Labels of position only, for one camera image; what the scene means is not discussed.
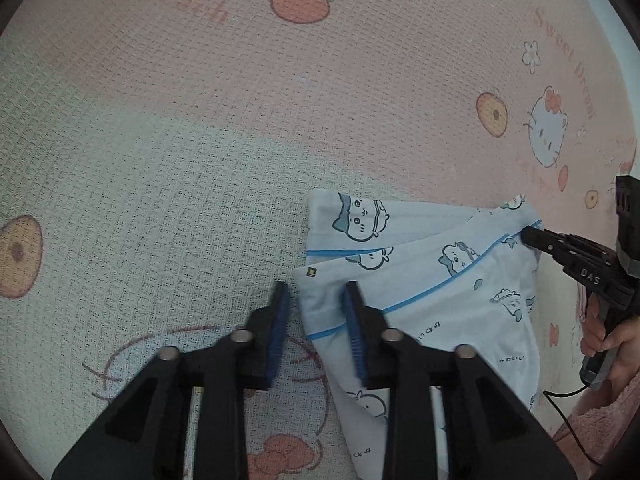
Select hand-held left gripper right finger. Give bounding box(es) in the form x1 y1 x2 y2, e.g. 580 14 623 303
341 281 576 480

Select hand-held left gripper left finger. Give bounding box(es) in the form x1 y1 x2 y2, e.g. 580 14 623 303
51 281 291 480

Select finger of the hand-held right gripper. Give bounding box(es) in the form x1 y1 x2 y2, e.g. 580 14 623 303
521 226 567 269
542 230 619 267

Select light blue printed pants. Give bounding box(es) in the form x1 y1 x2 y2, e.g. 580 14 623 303
295 187 546 480

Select person's right hand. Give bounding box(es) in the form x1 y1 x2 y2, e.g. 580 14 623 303
580 305 640 386

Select pink cartoon cat printed blanket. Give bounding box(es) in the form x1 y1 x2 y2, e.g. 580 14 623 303
0 0 640 480

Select black cable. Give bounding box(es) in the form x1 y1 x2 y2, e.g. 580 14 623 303
542 384 603 467

